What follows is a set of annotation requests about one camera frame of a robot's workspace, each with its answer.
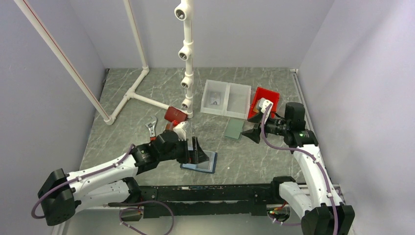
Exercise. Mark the white PVC pipe frame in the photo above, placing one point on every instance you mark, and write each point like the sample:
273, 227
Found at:
47, 73

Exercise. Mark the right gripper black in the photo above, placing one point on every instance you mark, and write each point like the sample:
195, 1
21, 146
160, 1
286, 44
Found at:
254, 134

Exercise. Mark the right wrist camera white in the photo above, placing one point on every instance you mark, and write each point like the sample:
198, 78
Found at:
263, 104

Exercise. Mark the clear plastic divided box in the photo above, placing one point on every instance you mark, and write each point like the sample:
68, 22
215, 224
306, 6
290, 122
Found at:
235, 99

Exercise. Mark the brown leather wallet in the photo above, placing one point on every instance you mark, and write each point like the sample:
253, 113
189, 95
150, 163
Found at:
169, 126

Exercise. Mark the blue leather card holder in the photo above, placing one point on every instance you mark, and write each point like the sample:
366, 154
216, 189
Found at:
205, 167

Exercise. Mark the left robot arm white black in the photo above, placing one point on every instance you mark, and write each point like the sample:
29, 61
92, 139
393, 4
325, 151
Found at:
97, 181

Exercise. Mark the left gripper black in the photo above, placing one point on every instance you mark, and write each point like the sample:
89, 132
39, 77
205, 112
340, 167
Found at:
199, 155

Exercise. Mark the white PVC pipe post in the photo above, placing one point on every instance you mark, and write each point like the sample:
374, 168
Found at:
184, 12

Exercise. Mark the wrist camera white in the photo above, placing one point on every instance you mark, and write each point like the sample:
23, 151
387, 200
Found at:
181, 130
263, 104

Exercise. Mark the red plastic bin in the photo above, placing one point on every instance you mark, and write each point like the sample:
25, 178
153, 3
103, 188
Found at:
264, 93

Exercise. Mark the red leather wallet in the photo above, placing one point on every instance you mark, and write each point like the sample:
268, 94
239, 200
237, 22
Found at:
174, 114

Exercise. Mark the orange credit card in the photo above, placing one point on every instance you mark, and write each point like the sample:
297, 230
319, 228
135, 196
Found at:
256, 109

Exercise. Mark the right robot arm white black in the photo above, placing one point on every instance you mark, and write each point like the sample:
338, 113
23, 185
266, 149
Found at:
314, 175

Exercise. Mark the adjustable wrench red handle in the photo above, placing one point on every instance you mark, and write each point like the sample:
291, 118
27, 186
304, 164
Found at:
151, 126

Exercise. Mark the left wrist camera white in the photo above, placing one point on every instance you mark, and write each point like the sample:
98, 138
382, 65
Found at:
181, 130

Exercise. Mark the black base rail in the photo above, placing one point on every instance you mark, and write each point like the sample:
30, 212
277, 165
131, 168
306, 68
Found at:
157, 201

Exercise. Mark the aluminium extrusion frame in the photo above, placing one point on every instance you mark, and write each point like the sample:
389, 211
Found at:
255, 199

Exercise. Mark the silver VIP credit card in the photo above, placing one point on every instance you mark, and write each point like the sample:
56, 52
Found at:
215, 98

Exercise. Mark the green leather card holder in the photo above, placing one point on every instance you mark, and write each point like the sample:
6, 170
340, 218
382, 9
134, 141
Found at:
234, 128

